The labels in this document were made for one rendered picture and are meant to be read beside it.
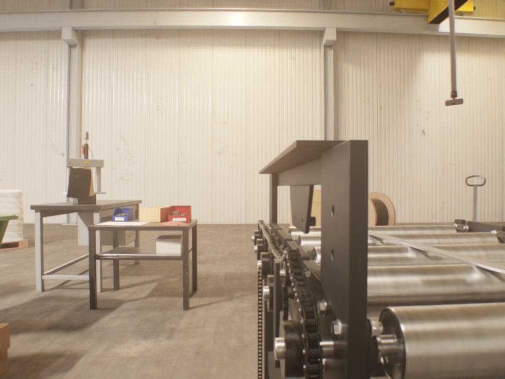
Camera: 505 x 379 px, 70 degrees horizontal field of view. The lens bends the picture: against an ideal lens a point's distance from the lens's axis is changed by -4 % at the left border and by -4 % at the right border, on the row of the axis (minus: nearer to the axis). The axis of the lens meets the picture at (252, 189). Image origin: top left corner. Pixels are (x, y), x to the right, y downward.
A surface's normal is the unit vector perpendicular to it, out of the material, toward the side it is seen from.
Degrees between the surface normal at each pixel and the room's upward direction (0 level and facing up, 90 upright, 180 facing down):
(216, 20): 90
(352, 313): 90
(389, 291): 76
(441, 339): 59
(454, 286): 70
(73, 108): 90
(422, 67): 90
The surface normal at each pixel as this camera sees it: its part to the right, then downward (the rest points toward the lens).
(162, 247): 0.13, 0.00
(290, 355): 0.03, -0.19
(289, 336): 0.02, -0.75
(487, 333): 0.03, -0.51
